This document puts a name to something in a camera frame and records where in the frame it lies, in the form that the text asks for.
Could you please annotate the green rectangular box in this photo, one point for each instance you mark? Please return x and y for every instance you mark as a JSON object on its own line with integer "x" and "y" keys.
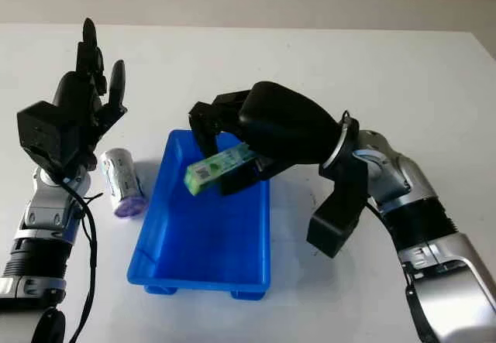
{"x": 217, "y": 167}

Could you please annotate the blue plastic tray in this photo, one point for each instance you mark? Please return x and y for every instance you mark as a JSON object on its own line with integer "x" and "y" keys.
{"x": 209, "y": 238}

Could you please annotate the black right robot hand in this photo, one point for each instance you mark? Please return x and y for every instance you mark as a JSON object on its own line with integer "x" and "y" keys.
{"x": 286, "y": 126}

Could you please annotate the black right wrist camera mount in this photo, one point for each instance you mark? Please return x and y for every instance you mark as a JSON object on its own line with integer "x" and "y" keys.
{"x": 341, "y": 211}

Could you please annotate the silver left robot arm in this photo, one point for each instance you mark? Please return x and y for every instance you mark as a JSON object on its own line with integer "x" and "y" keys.
{"x": 42, "y": 211}

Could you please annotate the white purple-capped bottle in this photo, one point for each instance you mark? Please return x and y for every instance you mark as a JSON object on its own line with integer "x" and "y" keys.
{"x": 120, "y": 176}

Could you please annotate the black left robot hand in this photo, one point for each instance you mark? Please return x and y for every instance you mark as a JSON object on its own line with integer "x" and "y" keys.
{"x": 75, "y": 91}

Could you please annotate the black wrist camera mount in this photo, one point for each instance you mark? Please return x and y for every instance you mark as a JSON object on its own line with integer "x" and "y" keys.
{"x": 46, "y": 134}
{"x": 341, "y": 211}

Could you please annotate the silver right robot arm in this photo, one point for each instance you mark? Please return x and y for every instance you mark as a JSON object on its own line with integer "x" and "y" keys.
{"x": 445, "y": 250}

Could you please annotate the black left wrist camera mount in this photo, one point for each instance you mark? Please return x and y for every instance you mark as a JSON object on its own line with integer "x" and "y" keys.
{"x": 46, "y": 134}

